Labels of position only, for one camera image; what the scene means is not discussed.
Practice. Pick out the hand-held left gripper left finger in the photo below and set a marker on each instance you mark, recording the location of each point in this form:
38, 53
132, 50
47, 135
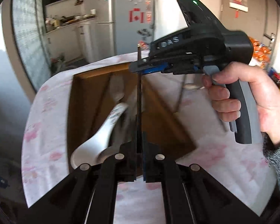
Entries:
129, 165

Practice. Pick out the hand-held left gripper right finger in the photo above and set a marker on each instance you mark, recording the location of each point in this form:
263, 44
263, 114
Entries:
147, 165

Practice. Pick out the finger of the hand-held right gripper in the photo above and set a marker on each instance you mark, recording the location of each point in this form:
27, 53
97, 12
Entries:
144, 63
156, 70

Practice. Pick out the large steel spoon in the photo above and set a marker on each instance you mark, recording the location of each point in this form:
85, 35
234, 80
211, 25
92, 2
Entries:
109, 155

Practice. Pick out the dark chopstick with gold band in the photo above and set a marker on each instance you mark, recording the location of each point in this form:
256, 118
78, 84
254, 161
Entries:
139, 102

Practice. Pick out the round steel spoon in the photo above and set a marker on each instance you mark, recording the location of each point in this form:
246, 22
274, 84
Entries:
116, 88

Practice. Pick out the white ceramic spoon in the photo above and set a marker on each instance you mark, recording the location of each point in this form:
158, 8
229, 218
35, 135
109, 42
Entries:
93, 144

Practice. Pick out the brown wooden tray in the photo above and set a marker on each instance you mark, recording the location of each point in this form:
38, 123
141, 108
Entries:
84, 112

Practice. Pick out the person's right forearm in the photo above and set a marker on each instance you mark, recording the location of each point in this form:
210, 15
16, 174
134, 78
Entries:
277, 163

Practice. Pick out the person's right hand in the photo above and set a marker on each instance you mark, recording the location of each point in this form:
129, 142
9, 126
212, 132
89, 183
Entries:
266, 93

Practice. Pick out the silver fridge with stickers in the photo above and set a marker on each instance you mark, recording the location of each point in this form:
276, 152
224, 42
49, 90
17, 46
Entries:
123, 35

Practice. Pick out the small steel teaspoon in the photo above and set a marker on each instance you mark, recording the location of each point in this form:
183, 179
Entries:
193, 86

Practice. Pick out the orange snack bag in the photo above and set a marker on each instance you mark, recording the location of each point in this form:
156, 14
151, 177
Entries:
261, 51

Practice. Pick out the brown wooden door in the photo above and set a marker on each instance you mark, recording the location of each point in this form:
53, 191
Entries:
259, 9

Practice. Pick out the pink printed tablecloth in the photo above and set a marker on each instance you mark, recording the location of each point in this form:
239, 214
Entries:
224, 168

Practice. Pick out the white kitchen counter cabinet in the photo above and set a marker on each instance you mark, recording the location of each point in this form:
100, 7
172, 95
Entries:
67, 42

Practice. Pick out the black wok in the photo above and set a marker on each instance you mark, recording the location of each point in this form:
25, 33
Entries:
67, 19

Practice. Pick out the patterned glass sliding door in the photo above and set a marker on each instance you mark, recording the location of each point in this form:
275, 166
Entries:
28, 39

